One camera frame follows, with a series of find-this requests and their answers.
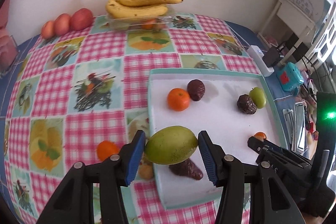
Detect orange tangerine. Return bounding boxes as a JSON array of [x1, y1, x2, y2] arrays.
[[167, 88, 190, 111], [254, 132, 267, 141], [96, 140, 120, 161]]

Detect dark brown pear-shaped fruit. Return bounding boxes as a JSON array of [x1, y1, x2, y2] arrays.
[[169, 159, 203, 180]]

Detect large green mango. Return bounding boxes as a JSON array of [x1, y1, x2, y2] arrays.
[[144, 126, 198, 165]]

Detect dark brown avocado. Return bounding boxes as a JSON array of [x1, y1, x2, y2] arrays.
[[236, 94, 257, 115]]

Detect small green fruit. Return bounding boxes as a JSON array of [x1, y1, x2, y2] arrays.
[[249, 87, 266, 109]]

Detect small dark round fruit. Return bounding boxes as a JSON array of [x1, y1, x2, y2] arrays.
[[187, 79, 205, 101]]

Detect small tan fruit by tray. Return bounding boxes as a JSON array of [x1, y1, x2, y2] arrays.
[[138, 164, 154, 180]]

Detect teal white shallow tray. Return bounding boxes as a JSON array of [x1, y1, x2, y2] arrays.
[[147, 68, 288, 209]]

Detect teal toy box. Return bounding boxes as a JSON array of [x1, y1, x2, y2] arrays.
[[276, 62, 304, 92]]

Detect checkered fruit pattern tablecloth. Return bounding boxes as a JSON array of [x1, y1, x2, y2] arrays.
[[1, 13, 259, 223]]

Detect white power strip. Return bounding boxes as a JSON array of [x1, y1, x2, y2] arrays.
[[247, 45, 274, 77]]

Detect black power adapter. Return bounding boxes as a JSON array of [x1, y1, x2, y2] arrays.
[[262, 47, 281, 68]]

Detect clear plastic fruit container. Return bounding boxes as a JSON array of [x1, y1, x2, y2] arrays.
[[105, 8, 176, 32]]

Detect large red apple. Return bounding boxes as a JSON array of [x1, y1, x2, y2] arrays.
[[70, 8, 93, 31]]

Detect lower yellow banana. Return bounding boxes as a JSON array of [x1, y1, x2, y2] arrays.
[[105, 0, 169, 19]]

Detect middle red apple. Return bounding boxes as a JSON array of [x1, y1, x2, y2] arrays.
[[54, 13, 71, 36]]

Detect small red apple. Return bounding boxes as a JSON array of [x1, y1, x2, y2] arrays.
[[41, 20, 55, 40]]

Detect pink flower bouquet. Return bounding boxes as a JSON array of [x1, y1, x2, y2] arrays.
[[0, 0, 18, 76]]

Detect black cables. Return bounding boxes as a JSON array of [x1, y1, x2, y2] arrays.
[[278, 41, 332, 93]]

